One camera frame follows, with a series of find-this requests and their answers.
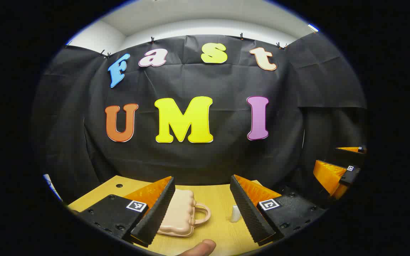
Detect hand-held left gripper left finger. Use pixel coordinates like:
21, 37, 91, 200
72, 175, 176, 248

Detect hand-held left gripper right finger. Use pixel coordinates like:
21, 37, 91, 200
229, 174, 328, 246

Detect white skin care tube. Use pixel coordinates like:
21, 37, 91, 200
230, 205, 243, 223

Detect small beige suitcase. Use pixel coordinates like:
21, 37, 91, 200
157, 188, 211, 238

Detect black backdrop cloth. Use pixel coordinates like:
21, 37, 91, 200
31, 33, 367, 205

